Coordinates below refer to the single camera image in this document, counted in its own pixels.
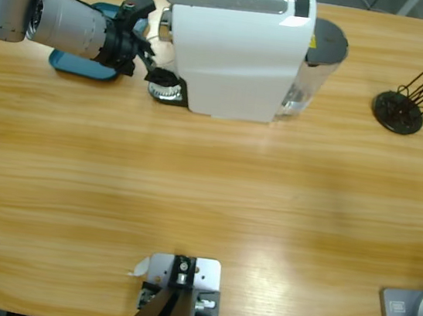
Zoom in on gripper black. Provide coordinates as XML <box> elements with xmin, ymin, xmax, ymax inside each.
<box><xmin>95</xmin><ymin>14</ymin><xmax>188</xmax><ymax>90</ymax></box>

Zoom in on clear drinking glass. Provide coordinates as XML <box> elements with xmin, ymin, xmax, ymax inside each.
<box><xmin>135</xmin><ymin>32</ymin><xmax>189</xmax><ymax>102</ymax></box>

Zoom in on white capsule coffee machine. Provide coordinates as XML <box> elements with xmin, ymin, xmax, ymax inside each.
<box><xmin>145</xmin><ymin>0</ymin><xmax>319</xmax><ymax>131</ymax></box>

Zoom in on metal grill drip tray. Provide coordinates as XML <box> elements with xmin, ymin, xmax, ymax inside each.
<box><xmin>146</xmin><ymin>78</ymin><xmax>190</xmax><ymax>108</ymax></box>

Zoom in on teal plastic tray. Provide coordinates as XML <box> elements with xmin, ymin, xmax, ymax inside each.
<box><xmin>46</xmin><ymin>0</ymin><xmax>152</xmax><ymax>88</ymax></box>

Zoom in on clear water tank dark lid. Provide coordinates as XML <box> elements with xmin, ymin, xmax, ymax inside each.
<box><xmin>275</xmin><ymin>14</ymin><xmax>353</xmax><ymax>129</ymax></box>

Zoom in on white paper tab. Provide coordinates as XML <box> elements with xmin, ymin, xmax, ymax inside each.
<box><xmin>125</xmin><ymin>254</ymin><xmax>152</xmax><ymax>279</ymax></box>

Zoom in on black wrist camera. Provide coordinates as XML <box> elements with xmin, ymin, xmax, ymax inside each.
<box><xmin>118</xmin><ymin>0</ymin><xmax>157</xmax><ymax>23</ymax></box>

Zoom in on white metal frame leg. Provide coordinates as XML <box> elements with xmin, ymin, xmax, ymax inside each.
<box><xmin>395</xmin><ymin>0</ymin><xmax>419</xmax><ymax>18</ymax></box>

